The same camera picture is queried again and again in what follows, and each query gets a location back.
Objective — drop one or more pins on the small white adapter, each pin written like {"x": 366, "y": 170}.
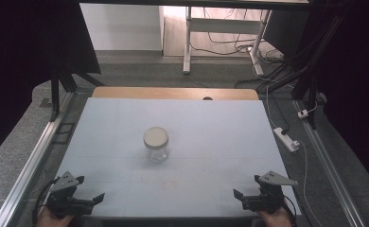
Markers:
{"x": 303, "y": 113}

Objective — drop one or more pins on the white power strip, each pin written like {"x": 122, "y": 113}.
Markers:
{"x": 286, "y": 140}

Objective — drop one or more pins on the wooden table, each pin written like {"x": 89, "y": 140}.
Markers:
{"x": 160, "y": 93}

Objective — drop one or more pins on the black metal stand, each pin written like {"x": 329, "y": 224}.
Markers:
{"x": 308, "y": 78}
{"x": 55, "y": 94}

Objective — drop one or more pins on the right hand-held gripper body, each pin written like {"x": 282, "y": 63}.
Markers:
{"x": 267, "y": 198}

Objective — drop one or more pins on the dark curtain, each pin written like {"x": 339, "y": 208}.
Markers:
{"x": 359, "y": 78}
{"x": 21, "y": 47}

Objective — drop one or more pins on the person's right hand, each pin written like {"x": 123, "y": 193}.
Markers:
{"x": 275, "y": 220}

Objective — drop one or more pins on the aluminium rail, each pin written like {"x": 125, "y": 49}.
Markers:
{"x": 31, "y": 164}
{"x": 327, "y": 170}

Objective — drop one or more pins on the cream plastic jar lid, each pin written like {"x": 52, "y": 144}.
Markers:
{"x": 155, "y": 137}

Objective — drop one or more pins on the black plug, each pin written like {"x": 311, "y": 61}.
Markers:
{"x": 285, "y": 130}

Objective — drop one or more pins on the white table sheet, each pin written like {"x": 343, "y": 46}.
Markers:
{"x": 204, "y": 132}

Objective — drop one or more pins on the white desk frame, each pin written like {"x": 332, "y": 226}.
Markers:
{"x": 223, "y": 26}

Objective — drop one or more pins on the person's left hand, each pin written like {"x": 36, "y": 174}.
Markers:
{"x": 48, "y": 220}

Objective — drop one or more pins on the clear glass jar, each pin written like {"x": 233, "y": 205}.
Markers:
{"x": 157, "y": 154}

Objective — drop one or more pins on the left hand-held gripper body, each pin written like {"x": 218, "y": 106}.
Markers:
{"x": 62, "y": 200}

